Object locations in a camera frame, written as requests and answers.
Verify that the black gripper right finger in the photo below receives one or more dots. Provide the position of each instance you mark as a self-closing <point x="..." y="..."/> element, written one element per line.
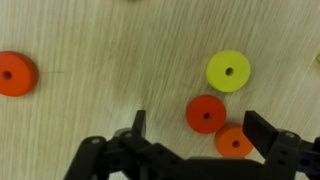
<point x="280" y="150"/>

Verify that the red-orange disc with hole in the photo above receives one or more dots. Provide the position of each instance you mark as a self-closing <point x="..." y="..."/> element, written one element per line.
<point x="200" y="110"/>

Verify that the light orange disc with hole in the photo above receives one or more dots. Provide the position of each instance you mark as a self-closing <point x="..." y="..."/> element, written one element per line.
<point x="228" y="146"/>

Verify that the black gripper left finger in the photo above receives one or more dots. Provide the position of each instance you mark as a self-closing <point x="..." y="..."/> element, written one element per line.
<point x="133" y="150"/>

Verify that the yellow disc with hole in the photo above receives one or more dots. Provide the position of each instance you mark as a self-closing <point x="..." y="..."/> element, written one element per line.
<point x="220" y="75"/>

